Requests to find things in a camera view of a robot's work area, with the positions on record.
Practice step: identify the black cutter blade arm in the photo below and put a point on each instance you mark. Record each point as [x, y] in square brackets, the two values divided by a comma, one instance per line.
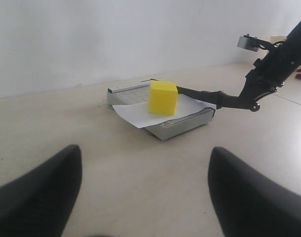
[218, 98]

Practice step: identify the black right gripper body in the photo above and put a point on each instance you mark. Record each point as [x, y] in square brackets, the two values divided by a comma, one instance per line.
[267, 75]

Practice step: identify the yellow cube block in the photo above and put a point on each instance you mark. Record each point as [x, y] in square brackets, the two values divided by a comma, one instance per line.
[162, 97]

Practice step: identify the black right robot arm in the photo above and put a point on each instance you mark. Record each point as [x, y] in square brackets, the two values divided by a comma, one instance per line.
[296, 39]

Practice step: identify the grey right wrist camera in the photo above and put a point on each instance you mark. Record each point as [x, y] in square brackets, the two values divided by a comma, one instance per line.
[248, 43]

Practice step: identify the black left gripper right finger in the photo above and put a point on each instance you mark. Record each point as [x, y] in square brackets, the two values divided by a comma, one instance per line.
[247, 203]

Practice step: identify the white paper sheet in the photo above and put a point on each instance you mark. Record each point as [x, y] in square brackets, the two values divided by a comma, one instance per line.
[138, 114]

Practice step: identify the grey paper cutter base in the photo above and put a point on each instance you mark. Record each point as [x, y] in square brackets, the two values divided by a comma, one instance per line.
[138, 93]

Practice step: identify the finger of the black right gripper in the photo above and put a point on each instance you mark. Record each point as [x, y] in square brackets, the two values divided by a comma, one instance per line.
[250, 95]

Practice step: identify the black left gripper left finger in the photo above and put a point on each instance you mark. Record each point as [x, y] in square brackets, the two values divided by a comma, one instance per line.
[40, 202]

